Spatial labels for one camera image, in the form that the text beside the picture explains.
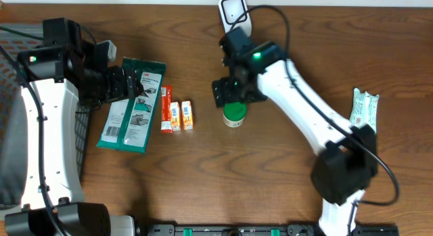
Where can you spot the white barcode scanner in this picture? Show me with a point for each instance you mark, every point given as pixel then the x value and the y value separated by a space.
pixel 230 11

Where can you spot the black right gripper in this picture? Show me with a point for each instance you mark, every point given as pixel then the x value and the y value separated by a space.
pixel 222 93

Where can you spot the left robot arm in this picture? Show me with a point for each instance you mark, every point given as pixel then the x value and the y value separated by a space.
pixel 65 72

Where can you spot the orange tissue pack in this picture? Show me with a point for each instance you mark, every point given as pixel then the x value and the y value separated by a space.
pixel 187 115
pixel 175 120

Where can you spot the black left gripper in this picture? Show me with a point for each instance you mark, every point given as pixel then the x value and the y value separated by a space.
pixel 120 90

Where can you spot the light green tissue packet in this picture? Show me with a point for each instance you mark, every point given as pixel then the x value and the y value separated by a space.
pixel 364 109

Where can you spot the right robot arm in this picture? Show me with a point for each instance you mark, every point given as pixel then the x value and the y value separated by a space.
pixel 345 163

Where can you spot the grey plastic mesh basket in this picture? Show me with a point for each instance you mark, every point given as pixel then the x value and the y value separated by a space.
pixel 13 119

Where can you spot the white green packet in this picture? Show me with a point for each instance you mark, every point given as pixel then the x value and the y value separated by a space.
pixel 129 121

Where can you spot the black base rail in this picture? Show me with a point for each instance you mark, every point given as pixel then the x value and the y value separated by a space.
pixel 285 230

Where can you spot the red orange stick packet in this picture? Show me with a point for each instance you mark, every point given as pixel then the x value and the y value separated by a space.
pixel 166 95

